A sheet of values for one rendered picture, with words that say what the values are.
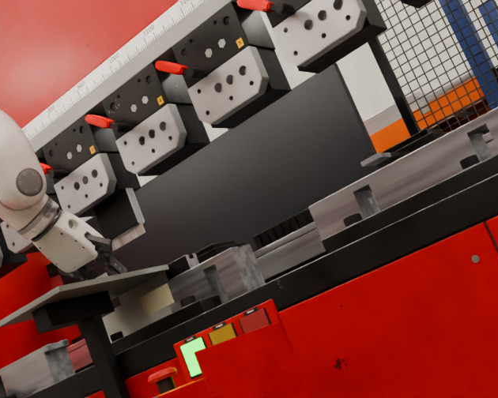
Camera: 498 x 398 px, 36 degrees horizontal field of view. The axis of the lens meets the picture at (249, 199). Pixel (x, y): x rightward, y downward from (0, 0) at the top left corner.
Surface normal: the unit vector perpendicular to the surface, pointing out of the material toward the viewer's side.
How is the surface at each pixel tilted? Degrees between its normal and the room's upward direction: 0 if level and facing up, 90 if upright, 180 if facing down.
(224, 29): 90
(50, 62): 90
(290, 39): 90
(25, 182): 108
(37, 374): 90
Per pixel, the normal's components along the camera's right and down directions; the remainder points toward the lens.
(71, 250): -0.14, 0.64
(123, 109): -0.58, 0.07
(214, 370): 0.68, -0.41
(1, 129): 0.31, -0.61
